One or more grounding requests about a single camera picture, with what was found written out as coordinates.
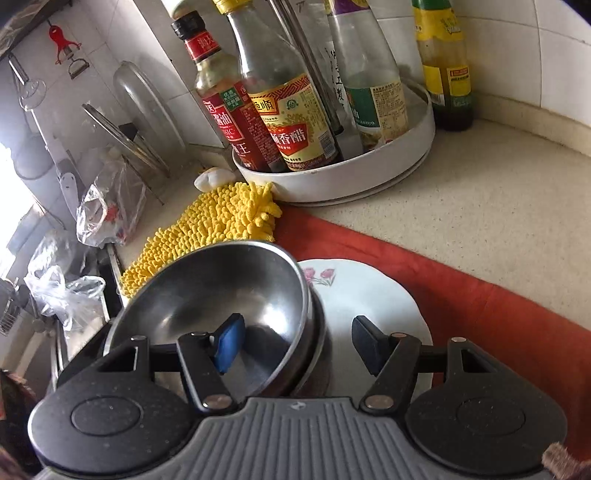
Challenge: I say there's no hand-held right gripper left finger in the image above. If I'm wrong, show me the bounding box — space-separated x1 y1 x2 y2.
95 313 245 412

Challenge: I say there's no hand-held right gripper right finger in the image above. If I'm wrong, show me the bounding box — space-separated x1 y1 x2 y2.
351 315 496 414

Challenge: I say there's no stainless steel bowl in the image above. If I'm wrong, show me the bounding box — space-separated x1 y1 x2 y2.
102 240 308 403
288 281 334 398

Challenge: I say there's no white floral plate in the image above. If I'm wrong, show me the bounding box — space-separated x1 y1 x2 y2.
295 258 435 403

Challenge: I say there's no person's left forearm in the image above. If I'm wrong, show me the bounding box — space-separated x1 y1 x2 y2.
0 369 41 480

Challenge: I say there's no red cloth mat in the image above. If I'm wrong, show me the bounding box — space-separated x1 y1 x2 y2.
274 210 591 462

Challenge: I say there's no yellow chenille cloth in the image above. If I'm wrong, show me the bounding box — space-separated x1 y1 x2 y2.
119 181 283 302

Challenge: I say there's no small white lumpy thing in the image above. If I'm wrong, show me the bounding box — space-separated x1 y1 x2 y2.
194 167 234 191

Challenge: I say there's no white round bottle tray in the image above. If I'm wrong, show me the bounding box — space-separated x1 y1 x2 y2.
231 80 437 206

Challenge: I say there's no crumpled clear plastic bag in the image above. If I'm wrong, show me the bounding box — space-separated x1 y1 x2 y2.
25 231 108 334

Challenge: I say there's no clear bag with red print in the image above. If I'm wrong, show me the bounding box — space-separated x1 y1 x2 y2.
76 159 147 248

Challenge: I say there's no yellow label vinegar bottle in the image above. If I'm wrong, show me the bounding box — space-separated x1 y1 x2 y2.
211 0 343 172

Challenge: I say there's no red label soy sauce bottle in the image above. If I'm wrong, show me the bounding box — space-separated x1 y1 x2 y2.
171 11 252 172

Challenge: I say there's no white plastic utensil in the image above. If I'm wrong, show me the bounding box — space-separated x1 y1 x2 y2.
46 134 86 209

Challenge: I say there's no steel rimmed pot lid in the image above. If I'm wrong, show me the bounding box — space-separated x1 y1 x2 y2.
82 102 172 179

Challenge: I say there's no green label sauce bottle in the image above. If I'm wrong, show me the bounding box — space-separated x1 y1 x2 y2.
327 0 410 149

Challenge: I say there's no glass pot lid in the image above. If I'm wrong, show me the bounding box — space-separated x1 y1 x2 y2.
113 60 188 163

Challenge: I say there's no clear bottle with handwritten label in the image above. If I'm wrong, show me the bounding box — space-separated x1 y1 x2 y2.
295 0 352 136

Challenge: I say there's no dark bottle with yellow label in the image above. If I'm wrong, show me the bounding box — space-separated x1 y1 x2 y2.
411 0 475 133

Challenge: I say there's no wire lid rack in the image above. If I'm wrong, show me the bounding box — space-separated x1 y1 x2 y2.
124 154 168 206

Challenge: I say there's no wire basket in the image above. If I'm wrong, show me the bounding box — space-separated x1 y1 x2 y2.
0 277 20 339

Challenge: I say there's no hanging wire strainer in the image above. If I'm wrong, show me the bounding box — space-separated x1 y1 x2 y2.
6 53 48 112

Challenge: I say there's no red handled peeler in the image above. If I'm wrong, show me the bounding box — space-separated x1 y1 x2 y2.
48 25 88 81

